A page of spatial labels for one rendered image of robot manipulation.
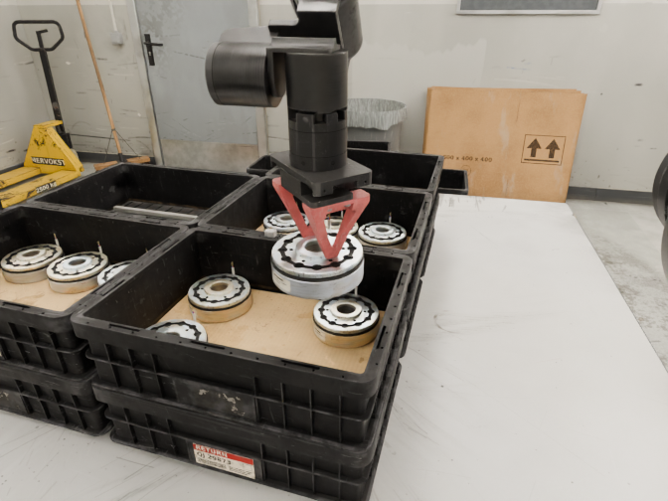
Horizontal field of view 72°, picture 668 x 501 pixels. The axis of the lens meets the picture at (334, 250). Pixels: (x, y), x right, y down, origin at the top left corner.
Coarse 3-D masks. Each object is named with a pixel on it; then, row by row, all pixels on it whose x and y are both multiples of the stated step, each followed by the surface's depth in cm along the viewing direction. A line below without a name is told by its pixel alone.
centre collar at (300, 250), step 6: (300, 240) 52; (306, 240) 52; (312, 240) 52; (330, 240) 52; (300, 246) 51; (306, 246) 52; (300, 252) 49; (306, 252) 49; (312, 252) 49; (318, 252) 49; (306, 258) 49; (312, 258) 49; (318, 258) 49; (324, 258) 49
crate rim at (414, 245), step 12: (264, 180) 107; (240, 192) 98; (384, 192) 100; (396, 192) 99; (408, 192) 98; (420, 192) 98; (228, 204) 92; (216, 216) 88; (420, 216) 87; (216, 228) 82; (228, 228) 82; (420, 228) 82; (420, 240) 82; (396, 252) 74; (408, 252) 74
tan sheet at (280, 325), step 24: (168, 312) 76; (264, 312) 76; (288, 312) 76; (312, 312) 76; (384, 312) 76; (216, 336) 71; (240, 336) 71; (264, 336) 71; (288, 336) 71; (312, 336) 71; (312, 360) 66; (336, 360) 66; (360, 360) 66
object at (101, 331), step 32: (160, 256) 73; (384, 256) 73; (96, 320) 58; (384, 320) 58; (160, 352) 55; (192, 352) 53; (224, 352) 52; (256, 352) 52; (384, 352) 52; (288, 384) 51; (320, 384) 50; (352, 384) 48
